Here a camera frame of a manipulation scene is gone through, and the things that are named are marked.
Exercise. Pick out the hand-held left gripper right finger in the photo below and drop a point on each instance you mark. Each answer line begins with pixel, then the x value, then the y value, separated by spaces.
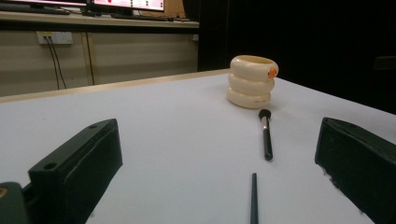
pixel 358 161

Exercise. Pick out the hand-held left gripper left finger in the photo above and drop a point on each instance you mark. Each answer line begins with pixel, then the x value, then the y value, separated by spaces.
pixel 77 168

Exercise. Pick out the black makeup brush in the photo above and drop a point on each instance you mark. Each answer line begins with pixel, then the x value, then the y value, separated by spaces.
pixel 267 143

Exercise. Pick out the dark thin pencil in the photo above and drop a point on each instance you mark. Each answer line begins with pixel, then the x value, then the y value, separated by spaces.
pixel 254 202

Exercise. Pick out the cream ringed brush holder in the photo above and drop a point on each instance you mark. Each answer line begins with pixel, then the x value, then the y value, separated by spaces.
pixel 249 90

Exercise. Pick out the white table mat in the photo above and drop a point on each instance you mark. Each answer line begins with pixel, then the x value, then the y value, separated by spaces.
pixel 186 124

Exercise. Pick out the black curtain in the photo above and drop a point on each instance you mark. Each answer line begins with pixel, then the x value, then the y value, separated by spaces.
pixel 311 37

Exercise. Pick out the wooden desk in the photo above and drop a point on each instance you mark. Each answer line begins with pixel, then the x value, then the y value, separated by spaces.
pixel 93 21

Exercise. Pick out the black keyboard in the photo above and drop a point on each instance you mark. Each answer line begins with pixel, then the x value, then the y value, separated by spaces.
pixel 34 10
pixel 140 17

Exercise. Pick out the computer monitor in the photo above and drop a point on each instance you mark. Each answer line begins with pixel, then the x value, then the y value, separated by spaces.
pixel 46 2
pixel 130 3

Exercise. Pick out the white wall socket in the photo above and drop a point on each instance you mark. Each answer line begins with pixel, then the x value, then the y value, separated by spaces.
pixel 59 37

